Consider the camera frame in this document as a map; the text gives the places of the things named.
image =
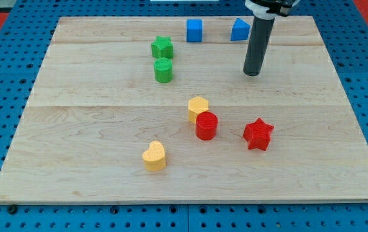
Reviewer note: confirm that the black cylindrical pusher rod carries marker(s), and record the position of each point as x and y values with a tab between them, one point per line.
257	45

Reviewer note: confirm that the blue cube block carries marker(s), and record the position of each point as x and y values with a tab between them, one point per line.
194	30

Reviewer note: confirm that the red star block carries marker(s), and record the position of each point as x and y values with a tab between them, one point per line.
258	134

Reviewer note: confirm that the green star block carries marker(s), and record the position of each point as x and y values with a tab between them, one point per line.
162	47

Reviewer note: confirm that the yellow heart block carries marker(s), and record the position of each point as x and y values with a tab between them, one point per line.
154	158

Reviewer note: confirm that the yellow hexagon block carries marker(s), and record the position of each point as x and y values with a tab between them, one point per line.
196	106

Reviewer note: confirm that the wooden board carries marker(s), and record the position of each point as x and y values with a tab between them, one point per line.
95	107

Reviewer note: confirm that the blue triangle block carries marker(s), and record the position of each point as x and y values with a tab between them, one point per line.
240	30

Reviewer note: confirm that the green cylinder block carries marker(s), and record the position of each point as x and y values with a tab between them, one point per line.
163	70

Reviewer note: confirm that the red cylinder block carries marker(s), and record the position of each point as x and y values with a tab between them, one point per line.
206	125

